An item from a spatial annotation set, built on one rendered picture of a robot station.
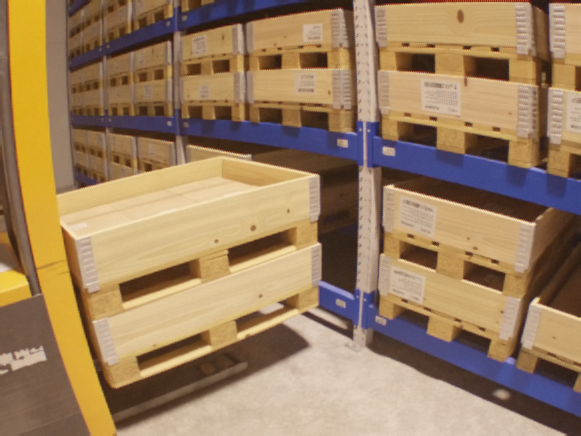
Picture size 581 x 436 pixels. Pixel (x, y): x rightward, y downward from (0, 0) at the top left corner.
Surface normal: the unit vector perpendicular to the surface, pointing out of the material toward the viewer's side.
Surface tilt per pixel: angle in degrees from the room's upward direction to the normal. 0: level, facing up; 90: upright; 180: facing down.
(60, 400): 90
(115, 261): 90
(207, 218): 90
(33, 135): 90
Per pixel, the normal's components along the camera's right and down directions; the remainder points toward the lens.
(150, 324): 0.66, 0.23
